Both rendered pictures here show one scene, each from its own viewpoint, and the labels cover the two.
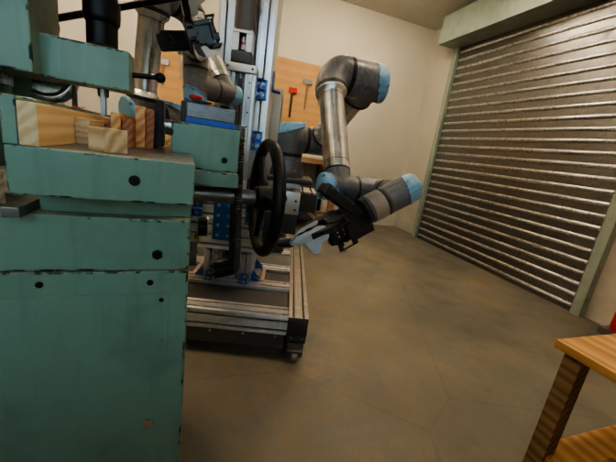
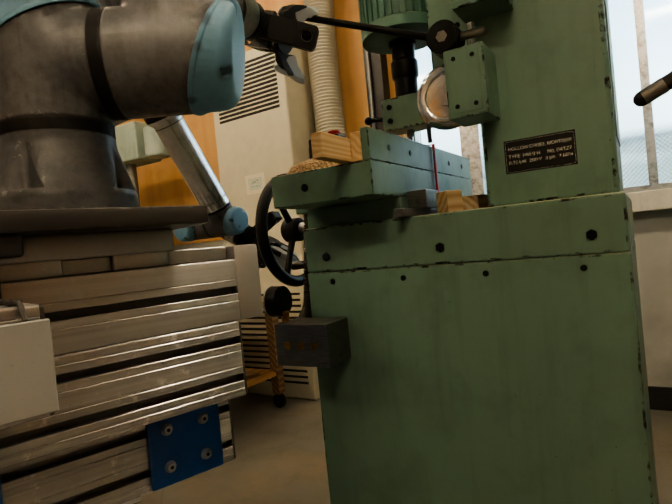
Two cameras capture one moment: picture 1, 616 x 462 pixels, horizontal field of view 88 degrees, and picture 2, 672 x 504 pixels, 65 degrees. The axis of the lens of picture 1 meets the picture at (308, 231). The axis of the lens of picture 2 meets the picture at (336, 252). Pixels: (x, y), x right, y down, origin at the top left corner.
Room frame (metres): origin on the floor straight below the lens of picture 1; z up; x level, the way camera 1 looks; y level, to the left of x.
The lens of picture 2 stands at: (1.50, 1.25, 0.76)
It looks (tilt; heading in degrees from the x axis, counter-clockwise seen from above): 1 degrees down; 233
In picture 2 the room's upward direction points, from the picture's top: 6 degrees counter-clockwise
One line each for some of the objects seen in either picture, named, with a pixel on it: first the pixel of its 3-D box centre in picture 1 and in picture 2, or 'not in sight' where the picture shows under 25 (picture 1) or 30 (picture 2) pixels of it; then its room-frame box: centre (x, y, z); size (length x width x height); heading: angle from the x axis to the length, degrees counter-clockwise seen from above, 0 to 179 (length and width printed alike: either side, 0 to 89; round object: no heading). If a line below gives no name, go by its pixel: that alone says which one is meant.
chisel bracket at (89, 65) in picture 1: (91, 71); (417, 115); (0.64, 0.45, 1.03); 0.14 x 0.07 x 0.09; 113
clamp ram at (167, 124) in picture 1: (175, 126); not in sight; (0.71, 0.32, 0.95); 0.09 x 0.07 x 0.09; 23
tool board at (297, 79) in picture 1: (247, 91); not in sight; (3.97, 0.94, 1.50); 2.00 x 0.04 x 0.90; 110
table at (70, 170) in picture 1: (162, 162); (370, 194); (0.70, 0.34, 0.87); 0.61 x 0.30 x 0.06; 23
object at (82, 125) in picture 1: (115, 131); (390, 160); (0.77, 0.48, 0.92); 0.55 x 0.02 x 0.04; 23
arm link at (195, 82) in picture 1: (199, 86); not in sight; (1.12, 0.42, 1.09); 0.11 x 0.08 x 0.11; 147
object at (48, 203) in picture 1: (137, 183); (393, 213); (0.67, 0.38, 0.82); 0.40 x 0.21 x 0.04; 23
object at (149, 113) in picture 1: (153, 129); not in sight; (0.70, 0.36, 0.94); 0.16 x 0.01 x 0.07; 23
